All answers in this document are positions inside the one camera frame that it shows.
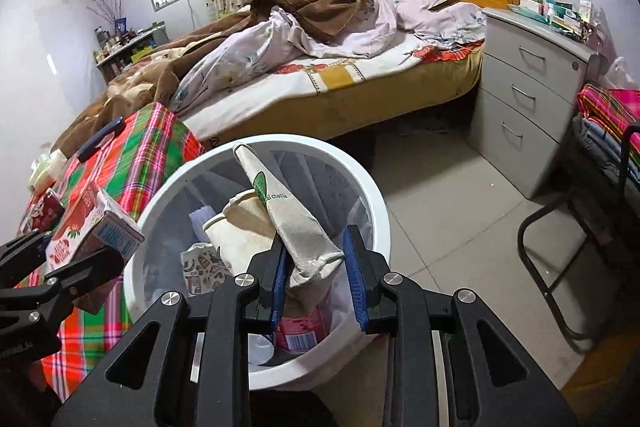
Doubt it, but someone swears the red white milk carton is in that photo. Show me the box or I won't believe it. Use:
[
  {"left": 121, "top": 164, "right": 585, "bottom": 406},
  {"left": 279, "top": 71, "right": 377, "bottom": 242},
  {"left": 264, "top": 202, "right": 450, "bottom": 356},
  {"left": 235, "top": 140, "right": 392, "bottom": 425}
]
[{"left": 46, "top": 182, "right": 145, "bottom": 272}]

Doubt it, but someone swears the grey drawer nightstand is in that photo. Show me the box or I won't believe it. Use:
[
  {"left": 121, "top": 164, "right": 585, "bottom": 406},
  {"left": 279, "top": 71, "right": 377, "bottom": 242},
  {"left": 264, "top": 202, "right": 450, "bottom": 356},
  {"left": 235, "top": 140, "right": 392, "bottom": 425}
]
[{"left": 469, "top": 8, "right": 603, "bottom": 199}]

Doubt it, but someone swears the bed with wooden headboard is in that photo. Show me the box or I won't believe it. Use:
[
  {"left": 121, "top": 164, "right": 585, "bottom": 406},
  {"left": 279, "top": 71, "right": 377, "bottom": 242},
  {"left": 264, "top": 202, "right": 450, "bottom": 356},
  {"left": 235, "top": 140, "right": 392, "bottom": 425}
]
[{"left": 183, "top": 0, "right": 513, "bottom": 146}]

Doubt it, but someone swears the white round trash bin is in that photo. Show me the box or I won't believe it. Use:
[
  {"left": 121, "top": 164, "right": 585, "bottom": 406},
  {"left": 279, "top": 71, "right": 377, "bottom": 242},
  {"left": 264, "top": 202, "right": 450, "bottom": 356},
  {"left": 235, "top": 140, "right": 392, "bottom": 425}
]
[{"left": 124, "top": 134, "right": 390, "bottom": 391}]

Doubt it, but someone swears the cluttered shelf desk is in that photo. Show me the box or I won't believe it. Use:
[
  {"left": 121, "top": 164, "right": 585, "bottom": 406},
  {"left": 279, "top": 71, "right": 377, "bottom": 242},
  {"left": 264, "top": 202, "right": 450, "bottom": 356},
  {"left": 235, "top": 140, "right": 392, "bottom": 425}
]
[{"left": 94, "top": 22, "right": 169, "bottom": 83}]

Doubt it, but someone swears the brown blanket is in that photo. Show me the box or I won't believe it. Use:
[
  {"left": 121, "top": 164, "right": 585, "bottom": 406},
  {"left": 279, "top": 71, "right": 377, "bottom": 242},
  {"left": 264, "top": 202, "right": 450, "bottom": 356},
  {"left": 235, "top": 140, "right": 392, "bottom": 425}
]
[{"left": 51, "top": 0, "right": 366, "bottom": 158}]

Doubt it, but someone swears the folded colourful cloth stack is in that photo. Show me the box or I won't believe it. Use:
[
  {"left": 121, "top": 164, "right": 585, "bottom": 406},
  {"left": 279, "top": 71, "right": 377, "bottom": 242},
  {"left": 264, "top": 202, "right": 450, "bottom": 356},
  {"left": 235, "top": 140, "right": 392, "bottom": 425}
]
[{"left": 572, "top": 83, "right": 639, "bottom": 179}]

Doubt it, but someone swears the red milk can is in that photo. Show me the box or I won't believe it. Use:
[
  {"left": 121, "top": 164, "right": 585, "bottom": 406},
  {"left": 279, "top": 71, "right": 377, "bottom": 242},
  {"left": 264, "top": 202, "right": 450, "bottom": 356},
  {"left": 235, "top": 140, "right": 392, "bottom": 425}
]
[
  {"left": 274, "top": 300, "right": 331, "bottom": 353},
  {"left": 20, "top": 187, "right": 65, "bottom": 234}
]

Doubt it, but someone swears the paper bag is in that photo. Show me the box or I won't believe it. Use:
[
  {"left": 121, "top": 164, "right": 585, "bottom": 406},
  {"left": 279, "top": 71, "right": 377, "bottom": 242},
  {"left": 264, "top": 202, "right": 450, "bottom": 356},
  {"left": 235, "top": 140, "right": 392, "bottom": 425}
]
[{"left": 204, "top": 144, "right": 344, "bottom": 311}]

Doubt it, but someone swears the black metal chair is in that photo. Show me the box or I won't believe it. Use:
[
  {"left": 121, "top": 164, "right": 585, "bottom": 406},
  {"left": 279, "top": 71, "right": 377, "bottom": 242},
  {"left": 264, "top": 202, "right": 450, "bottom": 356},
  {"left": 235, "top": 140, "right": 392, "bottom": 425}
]
[{"left": 516, "top": 121, "right": 639, "bottom": 343}]

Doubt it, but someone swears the plaid red green tablecloth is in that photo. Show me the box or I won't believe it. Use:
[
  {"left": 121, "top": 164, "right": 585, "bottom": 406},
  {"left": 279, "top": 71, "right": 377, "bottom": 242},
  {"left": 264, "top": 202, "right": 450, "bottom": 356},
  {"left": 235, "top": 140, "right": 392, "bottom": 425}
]
[{"left": 22, "top": 103, "right": 204, "bottom": 400}]

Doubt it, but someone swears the tissue pack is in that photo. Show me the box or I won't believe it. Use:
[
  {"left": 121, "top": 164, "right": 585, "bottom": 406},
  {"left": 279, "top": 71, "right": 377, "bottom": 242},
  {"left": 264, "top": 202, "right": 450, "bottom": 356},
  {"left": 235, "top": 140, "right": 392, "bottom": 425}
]
[{"left": 27, "top": 148, "right": 67, "bottom": 196}]

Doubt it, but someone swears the light floral duvet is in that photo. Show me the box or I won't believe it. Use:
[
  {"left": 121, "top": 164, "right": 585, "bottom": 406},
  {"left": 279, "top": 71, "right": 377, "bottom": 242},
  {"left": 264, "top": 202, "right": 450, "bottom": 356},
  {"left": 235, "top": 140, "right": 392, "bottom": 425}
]
[{"left": 169, "top": 0, "right": 486, "bottom": 116}]

